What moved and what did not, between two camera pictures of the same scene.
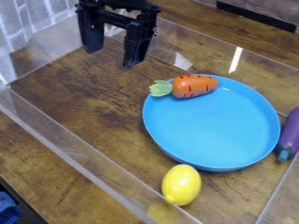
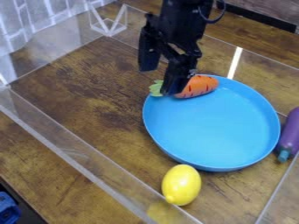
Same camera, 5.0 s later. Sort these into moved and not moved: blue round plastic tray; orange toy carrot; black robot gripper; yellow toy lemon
Moved: black robot gripper
Not moved: yellow toy lemon; orange toy carrot; blue round plastic tray
